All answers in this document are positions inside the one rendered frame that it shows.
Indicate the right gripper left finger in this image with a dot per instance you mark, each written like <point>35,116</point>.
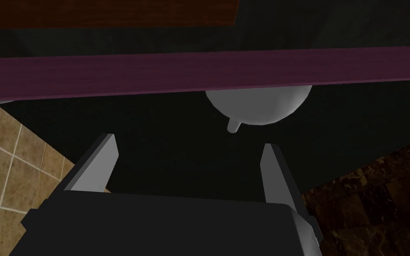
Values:
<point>96,167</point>

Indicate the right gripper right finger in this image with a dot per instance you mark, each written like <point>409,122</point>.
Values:
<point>274,176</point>

